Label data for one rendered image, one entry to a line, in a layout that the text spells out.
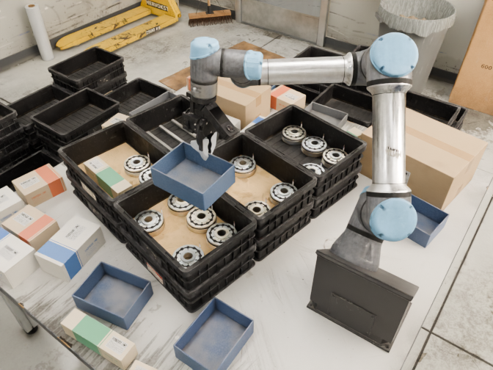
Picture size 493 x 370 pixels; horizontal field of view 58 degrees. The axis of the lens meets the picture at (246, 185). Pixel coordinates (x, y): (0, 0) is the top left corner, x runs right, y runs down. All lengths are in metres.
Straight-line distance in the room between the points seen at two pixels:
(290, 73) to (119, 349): 0.93
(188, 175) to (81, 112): 1.60
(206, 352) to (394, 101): 0.90
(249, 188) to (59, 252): 0.70
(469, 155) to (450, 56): 2.44
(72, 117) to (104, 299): 1.52
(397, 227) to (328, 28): 3.59
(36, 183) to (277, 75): 1.11
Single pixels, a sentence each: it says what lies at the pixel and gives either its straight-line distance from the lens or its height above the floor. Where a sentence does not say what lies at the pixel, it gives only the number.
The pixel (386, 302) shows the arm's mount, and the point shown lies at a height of 0.92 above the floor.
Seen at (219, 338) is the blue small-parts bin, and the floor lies 0.70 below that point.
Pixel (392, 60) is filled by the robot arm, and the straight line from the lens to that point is 1.22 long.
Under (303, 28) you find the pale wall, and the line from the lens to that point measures 4.76.
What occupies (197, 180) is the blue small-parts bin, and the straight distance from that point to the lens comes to 1.37.
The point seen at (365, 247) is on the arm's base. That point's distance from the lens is 1.35.
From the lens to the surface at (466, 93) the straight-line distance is 4.07.
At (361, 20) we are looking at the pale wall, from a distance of 4.48.
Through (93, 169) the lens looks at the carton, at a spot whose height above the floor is 0.89.
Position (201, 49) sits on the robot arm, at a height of 1.47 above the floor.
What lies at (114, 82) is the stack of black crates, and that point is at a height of 0.47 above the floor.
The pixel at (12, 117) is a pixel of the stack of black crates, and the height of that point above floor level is 0.58.
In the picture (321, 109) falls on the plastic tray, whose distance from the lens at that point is 2.35.
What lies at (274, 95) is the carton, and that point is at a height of 0.77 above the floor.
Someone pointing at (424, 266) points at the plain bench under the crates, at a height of 0.70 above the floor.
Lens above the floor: 1.98
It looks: 42 degrees down
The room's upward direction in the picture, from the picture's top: straight up
